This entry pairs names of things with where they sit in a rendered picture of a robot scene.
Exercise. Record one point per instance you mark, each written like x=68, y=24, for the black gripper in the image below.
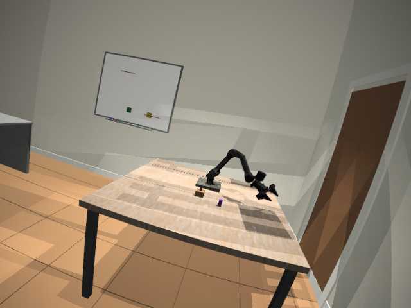
x=264, y=189

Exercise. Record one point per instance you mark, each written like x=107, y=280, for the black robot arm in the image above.
x=248, y=175

